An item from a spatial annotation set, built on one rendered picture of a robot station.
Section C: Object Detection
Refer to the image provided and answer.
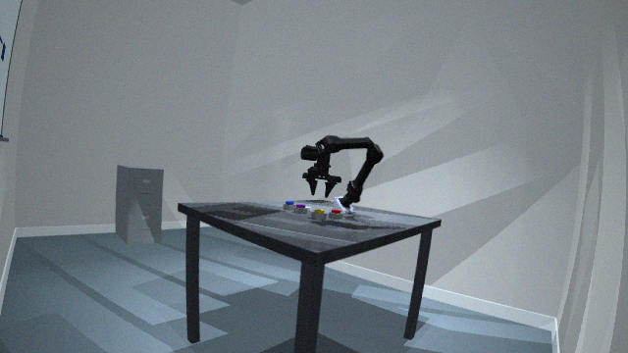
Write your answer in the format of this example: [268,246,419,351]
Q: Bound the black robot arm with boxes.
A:
[300,135,384,209]

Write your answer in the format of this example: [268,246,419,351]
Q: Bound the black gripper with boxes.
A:
[302,162,341,198]

